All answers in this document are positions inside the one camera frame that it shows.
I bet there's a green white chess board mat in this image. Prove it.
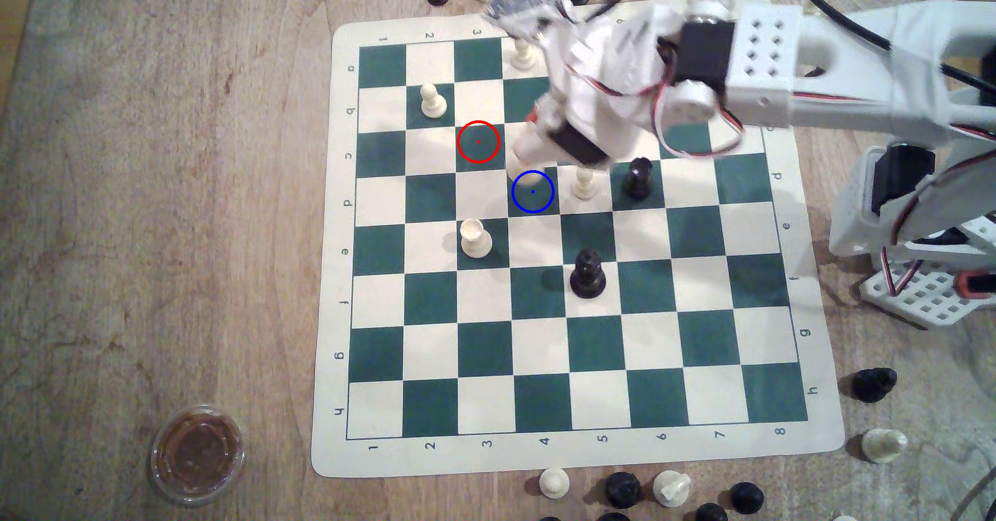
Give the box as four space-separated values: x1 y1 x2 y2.
310 0 847 478

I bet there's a white perforated base plate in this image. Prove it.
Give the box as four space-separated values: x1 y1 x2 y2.
858 260 996 331

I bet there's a white knight chess piece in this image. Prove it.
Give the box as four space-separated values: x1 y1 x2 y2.
653 470 692 509

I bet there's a clear cup with brown sauce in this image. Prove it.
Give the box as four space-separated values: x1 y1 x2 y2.
149 404 247 506

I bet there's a black queen chess piece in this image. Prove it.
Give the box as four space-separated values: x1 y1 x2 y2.
570 249 608 300

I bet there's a thick black cable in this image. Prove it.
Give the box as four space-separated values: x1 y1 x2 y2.
755 0 996 94

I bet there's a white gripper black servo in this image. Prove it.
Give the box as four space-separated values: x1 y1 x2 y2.
507 3 686 170

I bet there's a black rook chess piece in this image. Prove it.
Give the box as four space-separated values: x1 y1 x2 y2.
622 157 655 200

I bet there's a red black clamp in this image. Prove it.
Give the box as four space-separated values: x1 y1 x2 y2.
956 269 996 301

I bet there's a black knight chess piece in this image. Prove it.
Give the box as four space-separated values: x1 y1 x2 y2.
851 367 898 404

